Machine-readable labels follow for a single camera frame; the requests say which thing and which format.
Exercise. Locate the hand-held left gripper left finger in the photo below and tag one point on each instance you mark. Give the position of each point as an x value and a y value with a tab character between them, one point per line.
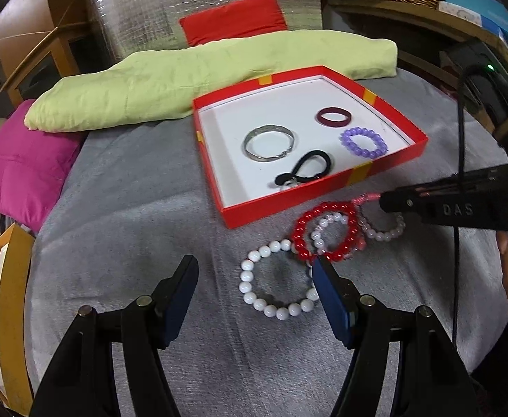
178	308

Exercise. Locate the red shallow cardboard box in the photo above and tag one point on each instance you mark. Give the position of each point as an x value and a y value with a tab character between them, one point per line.
236	147

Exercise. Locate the silver metal bangle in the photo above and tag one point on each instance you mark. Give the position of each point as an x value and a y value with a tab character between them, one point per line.
247	150

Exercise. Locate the light green folded cloth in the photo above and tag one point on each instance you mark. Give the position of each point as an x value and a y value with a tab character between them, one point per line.
149	82

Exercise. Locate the dark red bangle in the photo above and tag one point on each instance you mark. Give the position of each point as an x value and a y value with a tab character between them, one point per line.
320	118

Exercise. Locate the magenta cushion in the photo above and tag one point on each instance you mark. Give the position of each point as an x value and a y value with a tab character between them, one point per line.
19	160

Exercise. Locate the yellow wooden frame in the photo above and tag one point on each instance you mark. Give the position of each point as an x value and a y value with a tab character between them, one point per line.
13	312

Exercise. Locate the silver foil mat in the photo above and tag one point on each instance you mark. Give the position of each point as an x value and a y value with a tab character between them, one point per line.
136	13

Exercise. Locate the grey blanket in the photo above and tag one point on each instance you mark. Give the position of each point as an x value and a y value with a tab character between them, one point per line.
128	226

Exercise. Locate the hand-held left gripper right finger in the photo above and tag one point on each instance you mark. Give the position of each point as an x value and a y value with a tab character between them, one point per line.
330	299

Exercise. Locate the blue cardboard box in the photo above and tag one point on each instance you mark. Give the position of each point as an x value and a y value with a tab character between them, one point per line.
497	13

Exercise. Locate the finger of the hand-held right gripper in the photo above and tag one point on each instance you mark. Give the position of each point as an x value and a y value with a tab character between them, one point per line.
404	202

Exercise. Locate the white cardboard box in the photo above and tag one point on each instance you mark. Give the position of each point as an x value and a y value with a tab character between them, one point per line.
458	12

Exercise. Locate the red cushion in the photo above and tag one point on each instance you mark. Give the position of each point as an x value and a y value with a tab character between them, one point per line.
232	19

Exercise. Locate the wooden shelf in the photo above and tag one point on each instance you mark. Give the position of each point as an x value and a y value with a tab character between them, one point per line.
410	17

